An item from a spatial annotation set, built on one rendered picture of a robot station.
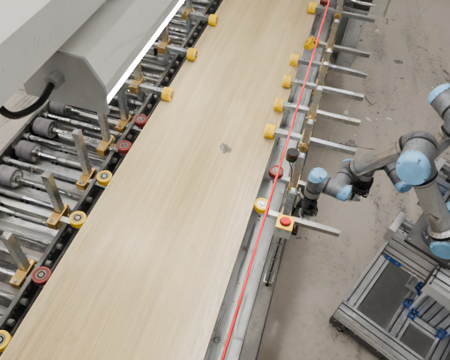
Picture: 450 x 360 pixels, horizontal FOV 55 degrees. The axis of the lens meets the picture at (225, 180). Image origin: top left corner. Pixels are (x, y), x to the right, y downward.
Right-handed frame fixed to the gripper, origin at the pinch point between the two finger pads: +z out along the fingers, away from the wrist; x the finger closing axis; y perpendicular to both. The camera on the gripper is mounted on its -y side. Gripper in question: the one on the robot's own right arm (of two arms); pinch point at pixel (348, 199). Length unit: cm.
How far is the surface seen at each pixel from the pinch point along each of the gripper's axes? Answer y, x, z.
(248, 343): -33, -88, 12
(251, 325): -33, -80, 12
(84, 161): -139, -33, -14
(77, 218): -127, -63, -9
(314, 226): -15.5, -26.3, -3.0
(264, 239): -39, -27, 20
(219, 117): -84, 30, -8
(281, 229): -32, -58, -39
